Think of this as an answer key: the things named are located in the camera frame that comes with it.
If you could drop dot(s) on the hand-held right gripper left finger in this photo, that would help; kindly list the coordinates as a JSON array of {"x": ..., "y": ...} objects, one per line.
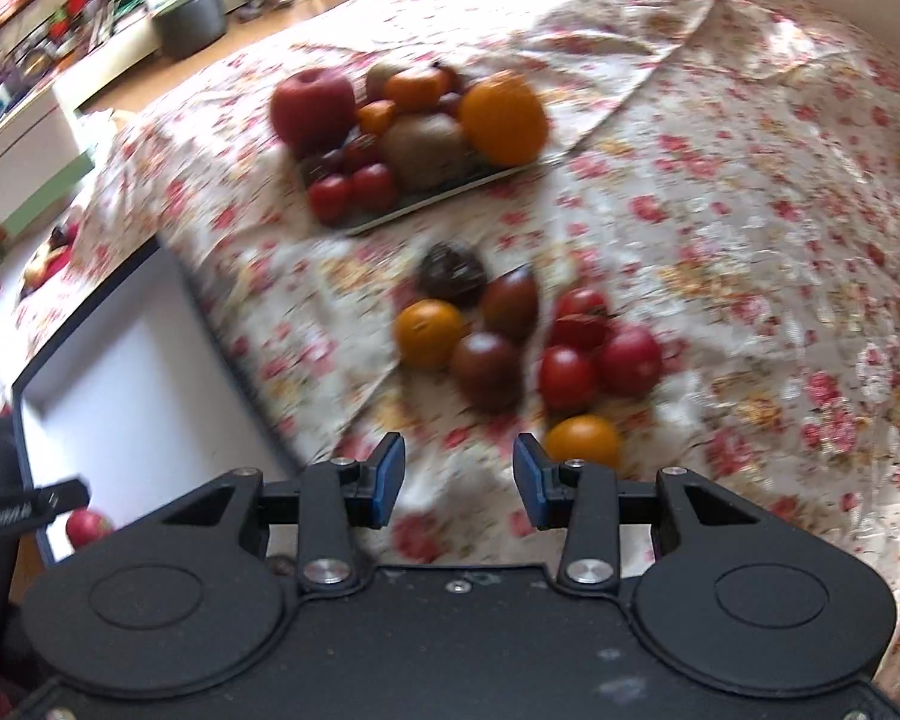
[{"x": 390, "y": 484}]

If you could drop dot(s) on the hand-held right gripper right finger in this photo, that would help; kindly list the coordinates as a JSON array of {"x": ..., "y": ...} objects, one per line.
[{"x": 530, "y": 486}]

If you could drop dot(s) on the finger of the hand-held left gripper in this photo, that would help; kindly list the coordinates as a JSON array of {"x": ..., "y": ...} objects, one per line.
[{"x": 37, "y": 506}]

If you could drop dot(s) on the pink-red round fruit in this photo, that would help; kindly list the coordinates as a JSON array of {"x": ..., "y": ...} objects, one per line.
[
  {"x": 631, "y": 361},
  {"x": 88, "y": 530}
]

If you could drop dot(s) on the brown tomato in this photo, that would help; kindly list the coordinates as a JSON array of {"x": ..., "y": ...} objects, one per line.
[{"x": 487, "y": 371}]

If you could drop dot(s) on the white box with black rim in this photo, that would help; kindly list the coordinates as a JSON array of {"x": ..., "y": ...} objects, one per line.
[{"x": 142, "y": 390}]

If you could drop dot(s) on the dark red plum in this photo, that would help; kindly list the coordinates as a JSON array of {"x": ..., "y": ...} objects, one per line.
[{"x": 510, "y": 304}]

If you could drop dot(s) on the dark wrinkled passion fruit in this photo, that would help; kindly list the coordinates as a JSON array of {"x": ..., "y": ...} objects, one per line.
[{"x": 454, "y": 274}]

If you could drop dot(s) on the red plate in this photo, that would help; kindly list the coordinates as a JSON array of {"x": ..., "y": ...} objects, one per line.
[{"x": 56, "y": 259}]

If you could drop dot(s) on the white rectangular tray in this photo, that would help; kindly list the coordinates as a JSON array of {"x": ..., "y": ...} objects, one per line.
[{"x": 435, "y": 202}]

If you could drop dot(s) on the floral tablecloth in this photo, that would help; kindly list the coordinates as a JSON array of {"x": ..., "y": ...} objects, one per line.
[{"x": 720, "y": 240}]

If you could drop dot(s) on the dark purple plum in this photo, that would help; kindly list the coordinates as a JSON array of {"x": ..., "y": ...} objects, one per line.
[{"x": 321, "y": 163}]

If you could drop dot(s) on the brown kiwi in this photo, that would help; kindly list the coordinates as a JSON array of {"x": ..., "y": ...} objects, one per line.
[
  {"x": 424, "y": 154},
  {"x": 379, "y": 75}
]

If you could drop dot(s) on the white and green desk calendar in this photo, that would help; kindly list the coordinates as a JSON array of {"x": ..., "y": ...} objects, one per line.
[{"x": 26, "y": 157}]

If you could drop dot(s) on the small orange kumquat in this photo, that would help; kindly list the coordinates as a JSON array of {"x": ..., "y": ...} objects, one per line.
[{"x": 376, "y": 118}]

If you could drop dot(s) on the large orange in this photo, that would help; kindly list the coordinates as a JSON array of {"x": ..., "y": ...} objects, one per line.
[{"x": 504, "y": 120}]

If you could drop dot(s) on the red apple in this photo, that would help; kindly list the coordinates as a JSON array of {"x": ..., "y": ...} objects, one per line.
[{"x": 311, "y": 109}]

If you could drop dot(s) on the small tangerine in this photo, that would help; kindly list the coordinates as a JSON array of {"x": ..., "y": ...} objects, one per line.
[{"x": 412, "y": 88}]

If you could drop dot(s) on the dark grey pot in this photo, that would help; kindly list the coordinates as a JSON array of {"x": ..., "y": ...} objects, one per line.
[{"x": 191, "y": 22}]

